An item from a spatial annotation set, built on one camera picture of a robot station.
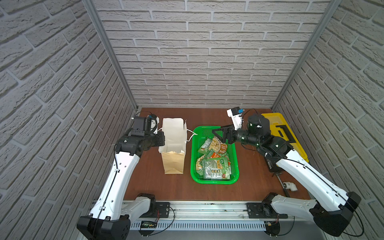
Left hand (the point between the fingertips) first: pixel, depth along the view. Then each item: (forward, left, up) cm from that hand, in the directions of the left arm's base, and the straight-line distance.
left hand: (160, 133), depth 73 cm
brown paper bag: (+7, -6, -12) cm, 15 cm away
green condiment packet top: (+4, -33, -20) cm, 39 cm away
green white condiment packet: (-10, -30, -21) cm, 38 cm away
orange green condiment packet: (-1, -29, -20) cm, 35 cm away
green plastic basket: (-4, -19, +5) cm, 20 cm away
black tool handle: (-21, -67, -23) cm, 75 cm away
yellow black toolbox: (+10, -69, -7) cm, 70 cm away
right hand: (-3, -29, +8) cm, 30 cm away
